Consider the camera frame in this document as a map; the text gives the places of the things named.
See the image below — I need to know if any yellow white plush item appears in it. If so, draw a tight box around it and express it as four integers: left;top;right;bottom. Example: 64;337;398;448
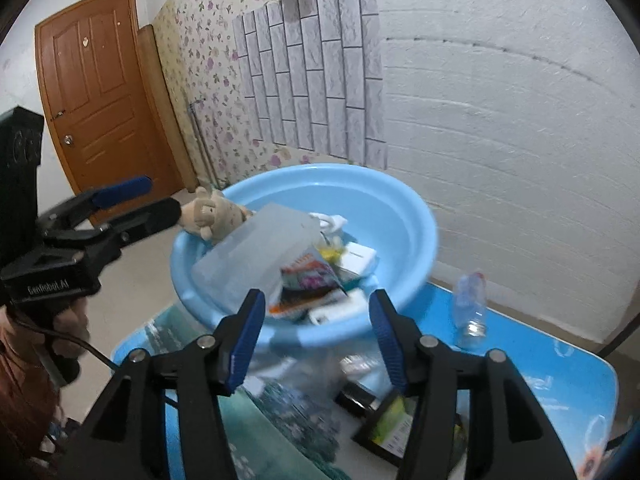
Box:
317;242;348;263

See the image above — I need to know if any beige plush toy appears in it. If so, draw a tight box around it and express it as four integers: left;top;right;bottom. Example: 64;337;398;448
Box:
177;186;255;243

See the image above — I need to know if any light blue plastic basin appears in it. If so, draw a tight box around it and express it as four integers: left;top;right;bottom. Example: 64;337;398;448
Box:
170;162;440;343

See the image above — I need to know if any clear plastic bag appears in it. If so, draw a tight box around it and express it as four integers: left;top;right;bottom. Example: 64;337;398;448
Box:
240;345;396;411

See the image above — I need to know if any thin metal pole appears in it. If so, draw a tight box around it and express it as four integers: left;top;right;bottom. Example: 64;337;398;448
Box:
187;100;218;186

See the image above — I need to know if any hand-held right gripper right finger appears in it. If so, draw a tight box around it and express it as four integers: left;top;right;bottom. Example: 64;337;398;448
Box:
369;288;578;480

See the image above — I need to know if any clear bottle with silver cap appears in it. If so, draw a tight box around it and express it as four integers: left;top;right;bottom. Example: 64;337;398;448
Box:
452;270;488;351

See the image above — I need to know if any translucent plastic box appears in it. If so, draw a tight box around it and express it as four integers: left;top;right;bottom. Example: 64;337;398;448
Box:
191;202;321;313

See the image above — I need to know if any orange pink printed packet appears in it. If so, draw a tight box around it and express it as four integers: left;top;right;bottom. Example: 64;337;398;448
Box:
270;247;348;318

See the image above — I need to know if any tan wooden board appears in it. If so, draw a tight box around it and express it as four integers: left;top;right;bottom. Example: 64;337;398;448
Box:
137;25;198;192

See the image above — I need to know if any flat white box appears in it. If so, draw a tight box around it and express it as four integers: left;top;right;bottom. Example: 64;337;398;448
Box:
307;287;371;326

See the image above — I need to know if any white labelled box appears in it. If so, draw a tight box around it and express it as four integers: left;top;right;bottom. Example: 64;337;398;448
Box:
335;241;378;278

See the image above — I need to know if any person's left hand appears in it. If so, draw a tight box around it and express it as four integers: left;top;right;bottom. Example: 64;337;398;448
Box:
47;304;92;361

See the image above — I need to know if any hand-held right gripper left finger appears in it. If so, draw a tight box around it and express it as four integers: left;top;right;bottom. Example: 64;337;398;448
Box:
60;289;267;480

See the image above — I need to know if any small black box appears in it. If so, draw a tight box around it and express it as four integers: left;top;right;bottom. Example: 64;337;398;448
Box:
335;380;386;416

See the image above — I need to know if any white curved plastic item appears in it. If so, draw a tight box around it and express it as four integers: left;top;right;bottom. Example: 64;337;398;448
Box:
309;212;348;236

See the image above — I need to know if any black cable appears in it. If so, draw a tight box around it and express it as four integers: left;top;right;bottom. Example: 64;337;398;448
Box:
10;317;181;411

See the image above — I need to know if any black framed green card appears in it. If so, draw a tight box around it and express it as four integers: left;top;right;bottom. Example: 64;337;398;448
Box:
351;390;423;466

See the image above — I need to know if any brown wooden door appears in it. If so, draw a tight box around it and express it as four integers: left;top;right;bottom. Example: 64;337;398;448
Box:
34;0;183;198

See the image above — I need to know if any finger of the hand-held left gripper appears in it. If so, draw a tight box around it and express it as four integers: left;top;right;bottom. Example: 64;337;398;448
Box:
37;176;153;241
75;196;182;251

